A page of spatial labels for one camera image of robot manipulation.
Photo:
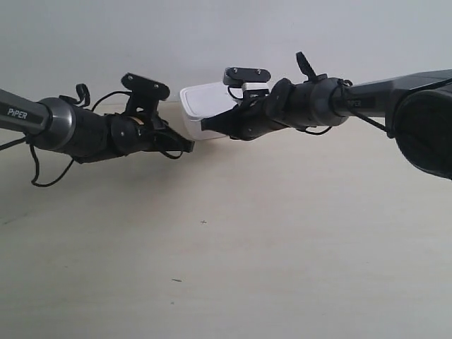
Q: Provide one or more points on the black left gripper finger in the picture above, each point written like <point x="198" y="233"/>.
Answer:
<point x="171" y="141"/>

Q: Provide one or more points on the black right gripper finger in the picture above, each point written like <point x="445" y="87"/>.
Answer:
<point x="228" y="123"/>

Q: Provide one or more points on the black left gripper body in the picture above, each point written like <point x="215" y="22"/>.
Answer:
<point x="150" y="137"/>

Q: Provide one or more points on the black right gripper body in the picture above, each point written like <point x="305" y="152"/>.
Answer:
<point x="250" y="121"/>

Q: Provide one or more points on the white lidded plastic container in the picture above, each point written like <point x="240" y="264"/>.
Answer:
<point x="203" y="101"/>

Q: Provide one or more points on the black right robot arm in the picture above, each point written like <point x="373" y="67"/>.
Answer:
<point x="414" y="110"/>

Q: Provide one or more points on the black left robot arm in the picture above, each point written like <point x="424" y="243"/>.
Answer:
<point x="54" y="124"/>

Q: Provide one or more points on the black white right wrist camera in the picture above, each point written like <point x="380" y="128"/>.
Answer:
<point x="246" y="83"/>

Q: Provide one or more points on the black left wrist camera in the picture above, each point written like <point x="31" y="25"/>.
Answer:
<point x="144" y="92"/>

